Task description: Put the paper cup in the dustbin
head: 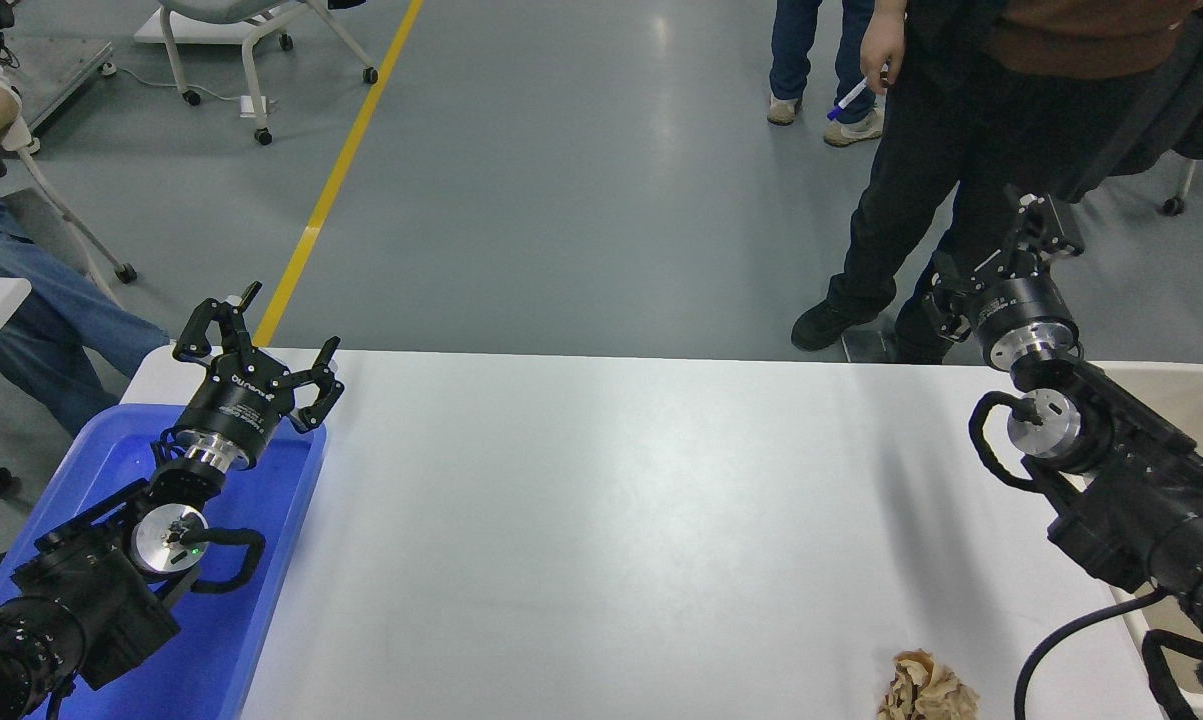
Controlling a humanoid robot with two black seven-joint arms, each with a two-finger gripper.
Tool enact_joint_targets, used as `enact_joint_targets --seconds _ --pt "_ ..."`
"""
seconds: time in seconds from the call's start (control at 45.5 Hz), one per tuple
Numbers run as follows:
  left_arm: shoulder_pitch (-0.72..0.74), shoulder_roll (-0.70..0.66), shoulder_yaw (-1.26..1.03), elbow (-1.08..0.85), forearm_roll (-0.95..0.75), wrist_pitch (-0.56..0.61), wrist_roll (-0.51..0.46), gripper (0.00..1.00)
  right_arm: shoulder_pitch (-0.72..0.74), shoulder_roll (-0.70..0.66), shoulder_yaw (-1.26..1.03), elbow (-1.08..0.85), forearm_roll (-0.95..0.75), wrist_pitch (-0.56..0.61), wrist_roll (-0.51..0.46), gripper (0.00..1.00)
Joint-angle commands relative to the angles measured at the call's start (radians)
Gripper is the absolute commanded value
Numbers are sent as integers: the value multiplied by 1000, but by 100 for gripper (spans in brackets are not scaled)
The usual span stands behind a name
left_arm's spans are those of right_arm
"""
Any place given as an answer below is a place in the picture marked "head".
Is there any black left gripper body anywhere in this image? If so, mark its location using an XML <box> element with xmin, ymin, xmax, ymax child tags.
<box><xmin>176</xmin><ymin>350</ymin><xmax>297</xmax><ymax>451</ymax></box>

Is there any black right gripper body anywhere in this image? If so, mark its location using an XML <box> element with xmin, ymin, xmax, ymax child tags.
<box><xmin>966</xmin><ymin>275</ymin><xmax>1074</xmax><ymax>346</ymax></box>

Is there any blue and white pen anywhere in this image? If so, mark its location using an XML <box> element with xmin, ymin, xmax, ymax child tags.
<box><xmin>827</xmin><ymin>75</ymin><xmax>874</xmax><ymax>123</ymax></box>

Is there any crumpled tan paper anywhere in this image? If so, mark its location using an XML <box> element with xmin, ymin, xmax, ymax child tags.
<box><xmin>877</xmin><ymin>650</ymin><xmax>980</xmax><ymax>720</ymax></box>

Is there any person's right hand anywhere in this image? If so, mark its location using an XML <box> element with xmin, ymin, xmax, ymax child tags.
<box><xmin>859</xmin><ymin>12</ymin><xmax>907</xmax><ymax>96</ymax></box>

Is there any grey metal floor plate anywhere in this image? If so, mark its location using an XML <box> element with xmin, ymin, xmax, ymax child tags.
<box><xmin>841</xmin><ymin>330</ymin><xmax>897</xmax><ymax>363</ymax></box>

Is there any white chair with castors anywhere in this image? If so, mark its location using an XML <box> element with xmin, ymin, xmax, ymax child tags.
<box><xmin>1159</xmin><ymin>155</ymin><xmax>1200</xmax><ymax>217</ymax></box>

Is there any person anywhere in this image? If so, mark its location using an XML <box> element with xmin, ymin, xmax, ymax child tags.
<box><xmin>767</xmin><ymin>0</ymin><xmax>887</xmax><ymax>149</ymax></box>
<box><xmin>791</xmin><ymin>0</ymin><xmax>1203</xmax><ymax>364</ymax></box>
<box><xmin>0</xmin><ymin>30</ymin><xmax>170</xmax><ymax>439</ymax></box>

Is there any blue plastic tray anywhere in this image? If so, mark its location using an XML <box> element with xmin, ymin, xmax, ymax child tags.
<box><xmin>0</xmin><ymin>403</ymin><xmax>328</xmax><ymax>720</ymax></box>

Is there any white chair grey seat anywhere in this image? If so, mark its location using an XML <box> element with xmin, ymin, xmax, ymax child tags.
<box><xmin>0</xmin><ymin>105</ymin><xmax>138</xmax><ymax>311</ymax></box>

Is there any dark coat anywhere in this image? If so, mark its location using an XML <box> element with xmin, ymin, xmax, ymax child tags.
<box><xmin>1056</xmin><ymin>10</ymin><xmax>1203</xmax><ymax>201</ymax></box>

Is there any large pale bin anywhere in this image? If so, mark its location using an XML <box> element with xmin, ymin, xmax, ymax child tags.
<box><xmin>1091</xmin><ymin>362</ymin><xmax>1203</xmax><ymax>720</ymax></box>

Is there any grey platform cart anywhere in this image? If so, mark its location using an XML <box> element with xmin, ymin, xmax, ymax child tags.
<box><xmin>1</xmin><ymin>35</ymin><xmax>117</xmax><ymax>136</ymax></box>

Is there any white castor chair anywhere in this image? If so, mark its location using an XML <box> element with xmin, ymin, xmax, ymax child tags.
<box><xmin>156</xmin><ymin>0</ymin><xmax>380</xmax><ymax>146</ymax></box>

